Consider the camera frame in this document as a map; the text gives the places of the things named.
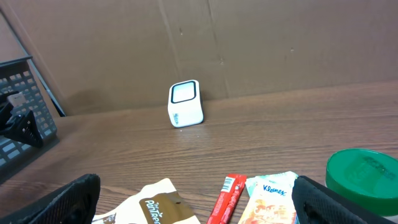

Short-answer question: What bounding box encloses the red snack stick packet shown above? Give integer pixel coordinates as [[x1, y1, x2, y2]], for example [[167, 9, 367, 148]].
[[206, 174, 247, 224]]

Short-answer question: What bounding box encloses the teal wet wipes pack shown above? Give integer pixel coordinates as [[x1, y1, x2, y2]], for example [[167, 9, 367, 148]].
[[246, 171, 298, 197]]

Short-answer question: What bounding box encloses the grey plastic mesh basket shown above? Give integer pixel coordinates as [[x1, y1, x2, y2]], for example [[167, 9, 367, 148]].
[[1, 55, 58, 183]]

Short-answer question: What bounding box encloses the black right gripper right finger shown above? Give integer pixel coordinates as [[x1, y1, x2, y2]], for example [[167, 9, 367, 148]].
[[292, 175, 394, 224]]

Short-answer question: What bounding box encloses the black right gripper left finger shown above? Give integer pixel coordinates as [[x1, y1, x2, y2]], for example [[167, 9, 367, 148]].
[[1, 174, 101, 224]]

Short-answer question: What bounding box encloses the brown white snack bag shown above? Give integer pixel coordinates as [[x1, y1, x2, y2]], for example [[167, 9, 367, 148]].
[[92, 178, 200, 224]]

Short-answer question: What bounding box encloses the orange Kleenex tissue pack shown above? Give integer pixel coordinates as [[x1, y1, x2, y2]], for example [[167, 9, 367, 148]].
[[238, 180, 297, 224]]

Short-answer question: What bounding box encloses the white barcode scanner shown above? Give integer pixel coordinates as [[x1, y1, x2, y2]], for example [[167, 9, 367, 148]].
[[167, 80, 204, 128]]

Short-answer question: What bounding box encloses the green lid jar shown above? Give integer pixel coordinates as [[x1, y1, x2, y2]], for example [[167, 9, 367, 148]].
[[325, 148, 397, 217]]

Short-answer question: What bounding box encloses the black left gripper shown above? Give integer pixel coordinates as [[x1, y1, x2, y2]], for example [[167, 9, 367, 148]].
[[1, 91, 44, 148]]

